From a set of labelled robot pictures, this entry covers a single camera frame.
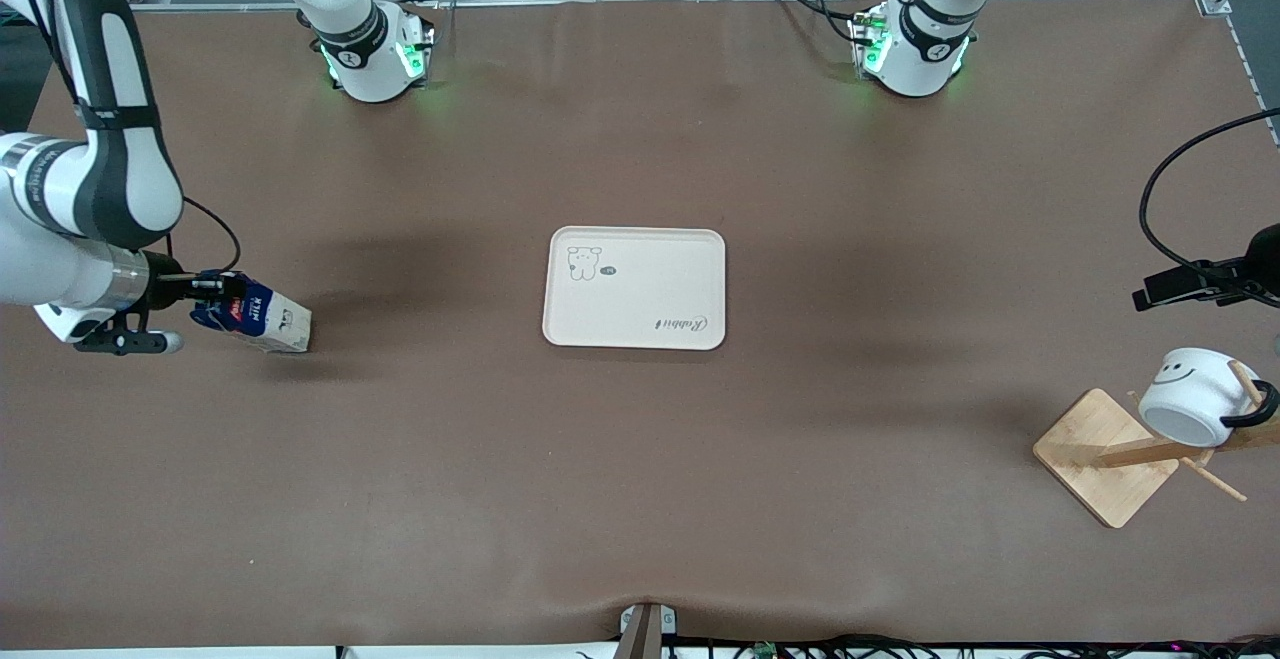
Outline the blue white milk carton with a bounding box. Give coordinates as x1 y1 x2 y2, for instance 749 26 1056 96
190 272 313 355

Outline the white cup black handle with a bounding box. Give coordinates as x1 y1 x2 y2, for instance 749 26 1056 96
1138 347 1280 448

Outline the wooden cup rack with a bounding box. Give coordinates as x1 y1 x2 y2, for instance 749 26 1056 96
1033 360 1280 529

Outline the cream plastic tray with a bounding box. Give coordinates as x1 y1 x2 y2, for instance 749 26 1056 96
542 227 727 351

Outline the metal table edge clamp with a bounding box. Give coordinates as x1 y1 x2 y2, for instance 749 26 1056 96
618 602 678 659

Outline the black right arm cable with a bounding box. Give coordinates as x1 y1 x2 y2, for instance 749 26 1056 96
160 197 243 280

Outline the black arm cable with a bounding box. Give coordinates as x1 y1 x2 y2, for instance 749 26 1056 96
1140 107 1280 285
160 197 243 280

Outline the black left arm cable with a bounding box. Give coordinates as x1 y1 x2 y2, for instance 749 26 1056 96
1140 107 1280 285

